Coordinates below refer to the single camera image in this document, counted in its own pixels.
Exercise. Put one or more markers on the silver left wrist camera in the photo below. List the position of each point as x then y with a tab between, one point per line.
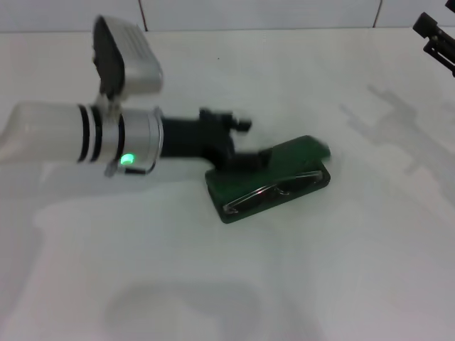
135	60

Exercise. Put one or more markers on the green glasses case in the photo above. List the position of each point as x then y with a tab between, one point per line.
298	149

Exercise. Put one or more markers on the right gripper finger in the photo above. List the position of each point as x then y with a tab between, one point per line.
432	28

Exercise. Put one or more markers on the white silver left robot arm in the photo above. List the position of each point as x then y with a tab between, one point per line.
46	135

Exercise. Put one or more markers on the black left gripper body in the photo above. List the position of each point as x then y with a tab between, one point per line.
199	138

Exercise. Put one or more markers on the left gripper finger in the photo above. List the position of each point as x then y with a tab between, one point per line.
243	124
250	160

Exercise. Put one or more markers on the clear white glasses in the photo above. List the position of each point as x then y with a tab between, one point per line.
249	200

